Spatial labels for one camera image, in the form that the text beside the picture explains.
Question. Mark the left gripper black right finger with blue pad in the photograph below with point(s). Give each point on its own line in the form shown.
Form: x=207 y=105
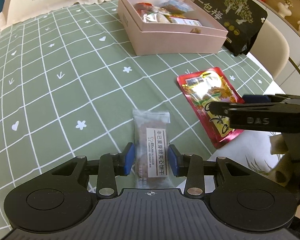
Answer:
x=191 y=167

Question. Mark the white leaf pattern placemat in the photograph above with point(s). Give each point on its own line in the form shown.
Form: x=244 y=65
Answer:
x=251 y=149

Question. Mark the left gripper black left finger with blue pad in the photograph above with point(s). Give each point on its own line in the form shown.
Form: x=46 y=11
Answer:
x=110 y=166

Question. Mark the white red packet in box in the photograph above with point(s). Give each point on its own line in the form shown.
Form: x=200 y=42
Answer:
x=185 y=21

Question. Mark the black plum snack bag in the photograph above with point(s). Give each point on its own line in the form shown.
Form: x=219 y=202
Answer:
x=243 y=20

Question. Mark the white deer figurine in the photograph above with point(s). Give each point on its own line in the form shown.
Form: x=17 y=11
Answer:
x=284 y=8

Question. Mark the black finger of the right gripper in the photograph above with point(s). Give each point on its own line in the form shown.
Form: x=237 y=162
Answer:
x=270 y=113

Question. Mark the cream chair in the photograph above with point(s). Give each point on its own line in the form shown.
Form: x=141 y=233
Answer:
x=271 y=49

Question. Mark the clear biscuit packet white label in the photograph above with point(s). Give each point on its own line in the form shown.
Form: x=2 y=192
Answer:
x=151 y=145

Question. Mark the pink cardboard box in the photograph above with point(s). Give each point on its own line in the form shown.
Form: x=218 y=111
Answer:
x=171 y=38

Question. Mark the red yellow shiny snack packet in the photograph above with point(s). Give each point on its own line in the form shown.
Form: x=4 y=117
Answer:
x=201 y=89

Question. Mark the green checked tablecloth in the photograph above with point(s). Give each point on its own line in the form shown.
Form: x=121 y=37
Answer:
x=69 y=81

